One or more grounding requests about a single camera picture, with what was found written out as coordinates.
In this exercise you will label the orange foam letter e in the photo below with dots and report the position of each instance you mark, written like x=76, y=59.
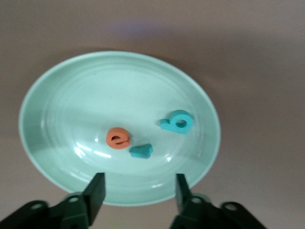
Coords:
x=110, y=138

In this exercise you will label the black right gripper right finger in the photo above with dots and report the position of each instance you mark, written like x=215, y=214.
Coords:
x=197, y=214

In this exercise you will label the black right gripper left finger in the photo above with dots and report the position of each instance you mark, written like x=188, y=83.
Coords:
x=71, y=212

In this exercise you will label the teal foam letter b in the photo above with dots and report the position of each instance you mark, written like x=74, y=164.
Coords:
x=170, y=126

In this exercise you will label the pale green plate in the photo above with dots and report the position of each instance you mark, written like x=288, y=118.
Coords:
x=95, y=100

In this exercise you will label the teal foam letter l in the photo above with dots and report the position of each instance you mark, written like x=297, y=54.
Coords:
x=140, y=151

